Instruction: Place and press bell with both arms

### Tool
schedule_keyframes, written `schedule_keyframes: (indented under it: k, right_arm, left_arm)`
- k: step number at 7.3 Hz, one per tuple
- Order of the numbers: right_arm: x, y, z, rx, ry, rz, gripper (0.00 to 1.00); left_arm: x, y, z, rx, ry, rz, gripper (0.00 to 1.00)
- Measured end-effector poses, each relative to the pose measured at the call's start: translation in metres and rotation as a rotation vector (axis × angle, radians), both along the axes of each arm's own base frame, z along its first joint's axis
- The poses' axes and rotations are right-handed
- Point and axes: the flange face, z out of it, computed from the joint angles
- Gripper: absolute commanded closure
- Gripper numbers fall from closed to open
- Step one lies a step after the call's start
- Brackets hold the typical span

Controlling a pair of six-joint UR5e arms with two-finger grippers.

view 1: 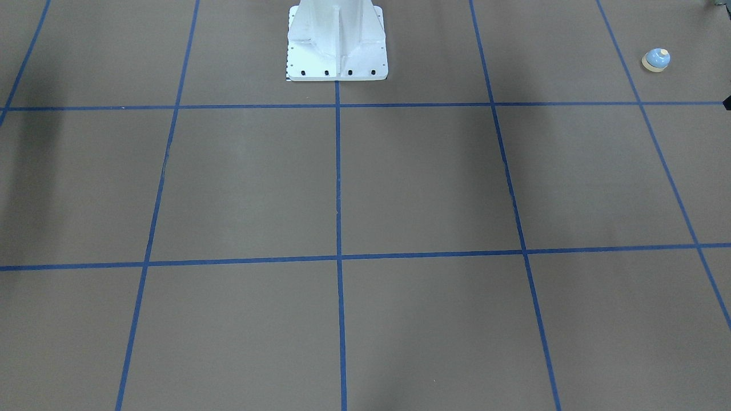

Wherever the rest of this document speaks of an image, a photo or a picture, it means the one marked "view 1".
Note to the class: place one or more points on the blue call bell wooden base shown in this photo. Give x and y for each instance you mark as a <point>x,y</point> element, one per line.
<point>656,60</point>

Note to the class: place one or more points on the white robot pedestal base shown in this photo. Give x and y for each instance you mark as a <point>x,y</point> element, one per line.
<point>336,41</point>

